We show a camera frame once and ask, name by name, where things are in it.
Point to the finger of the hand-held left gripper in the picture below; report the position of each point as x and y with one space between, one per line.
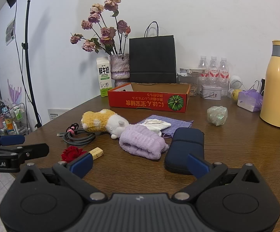
33 149
11 140

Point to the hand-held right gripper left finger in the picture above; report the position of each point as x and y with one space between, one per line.
81 165

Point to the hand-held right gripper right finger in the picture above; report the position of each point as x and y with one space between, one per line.
198 166

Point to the red fabric rose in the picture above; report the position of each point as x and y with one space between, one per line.
72 153

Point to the small yellow block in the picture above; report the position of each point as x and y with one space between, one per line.
96 153

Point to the navy zip case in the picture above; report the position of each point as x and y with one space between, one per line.
183 145

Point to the orange white plush toy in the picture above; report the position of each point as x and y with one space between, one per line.
98 120

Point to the purple linen pouch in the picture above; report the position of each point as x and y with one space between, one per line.
178 122

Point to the green bubble wrap ball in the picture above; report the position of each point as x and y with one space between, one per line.
217 116

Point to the white tissue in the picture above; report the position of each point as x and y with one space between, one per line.
156 125

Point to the purple fluffy headband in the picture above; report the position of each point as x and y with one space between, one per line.
140 141

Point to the red cardboard box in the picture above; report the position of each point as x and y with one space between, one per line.
142 101

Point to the silver metal tin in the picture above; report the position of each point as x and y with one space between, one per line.
211 93

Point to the green apple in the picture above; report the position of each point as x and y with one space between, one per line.
236 94

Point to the clear food container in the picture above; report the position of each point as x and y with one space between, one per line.
190 84

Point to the purple plastic bag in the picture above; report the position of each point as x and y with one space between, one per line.
250 100

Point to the black light stand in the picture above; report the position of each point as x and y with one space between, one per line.
28 53

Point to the white green milk carton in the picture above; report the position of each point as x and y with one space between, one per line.
104 77

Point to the white round device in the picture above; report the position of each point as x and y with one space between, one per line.
235 82

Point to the clear water bottle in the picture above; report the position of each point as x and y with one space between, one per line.
214 67
203 62
224 75

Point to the flat white box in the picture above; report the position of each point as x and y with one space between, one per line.
193 70

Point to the purple textured vase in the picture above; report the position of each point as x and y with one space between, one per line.
119 67

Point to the yellow thermos jug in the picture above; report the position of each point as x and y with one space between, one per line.
274 89

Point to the black paper bag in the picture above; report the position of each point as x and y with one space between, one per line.
152 58

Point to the dried rose bouquet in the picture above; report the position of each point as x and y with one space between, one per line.
106 32

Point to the purple wall decoration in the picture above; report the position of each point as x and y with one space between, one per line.
13 94

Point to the wall poster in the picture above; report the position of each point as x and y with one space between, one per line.
10 32

